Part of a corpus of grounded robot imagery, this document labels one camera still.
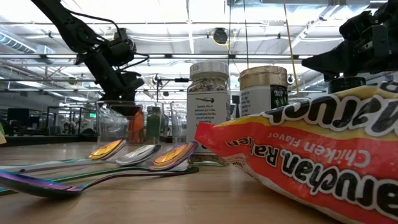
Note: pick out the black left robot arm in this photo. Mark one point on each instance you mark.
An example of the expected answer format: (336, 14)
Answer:
(59, 15)

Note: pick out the rainbow iridescent metal spoon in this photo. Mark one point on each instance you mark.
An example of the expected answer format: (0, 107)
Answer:
(34, 185)
(105, 150)
(174, 154)

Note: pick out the black monitor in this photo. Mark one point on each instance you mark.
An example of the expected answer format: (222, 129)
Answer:
(18, 116)

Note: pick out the tan-lid seasoning jar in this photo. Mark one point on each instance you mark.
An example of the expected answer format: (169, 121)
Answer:
(261, 81)

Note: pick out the small round hanging device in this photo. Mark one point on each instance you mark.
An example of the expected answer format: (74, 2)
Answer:
(290, 79)

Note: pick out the black round hanging device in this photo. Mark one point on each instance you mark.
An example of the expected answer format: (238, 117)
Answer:
(220, 35)

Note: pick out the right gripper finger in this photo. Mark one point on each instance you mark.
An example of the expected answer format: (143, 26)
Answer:
(335, 60)

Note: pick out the white-lid seasoning jar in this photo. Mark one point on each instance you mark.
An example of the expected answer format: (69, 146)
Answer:
(207, 109)

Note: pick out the silver metal spoon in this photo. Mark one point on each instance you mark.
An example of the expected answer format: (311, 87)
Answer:
(138, 154)

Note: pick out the green spice jar green lid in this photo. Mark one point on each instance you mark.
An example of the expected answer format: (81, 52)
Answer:
(153, 127)

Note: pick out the clear plastic spice bin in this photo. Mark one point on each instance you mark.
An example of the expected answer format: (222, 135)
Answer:
(105, 124)

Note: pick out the black boom stand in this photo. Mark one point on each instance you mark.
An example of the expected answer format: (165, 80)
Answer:
(174, 80)

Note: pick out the orange chicken ramen pack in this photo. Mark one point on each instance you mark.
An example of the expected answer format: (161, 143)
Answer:
(311, 155)

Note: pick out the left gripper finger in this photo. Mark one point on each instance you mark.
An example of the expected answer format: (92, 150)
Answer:
(126, 109)

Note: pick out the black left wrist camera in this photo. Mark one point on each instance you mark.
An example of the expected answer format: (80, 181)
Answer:
(122, 46)

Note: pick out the black aluminium table frame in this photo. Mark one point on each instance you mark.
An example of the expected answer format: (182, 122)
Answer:
(46, 140)

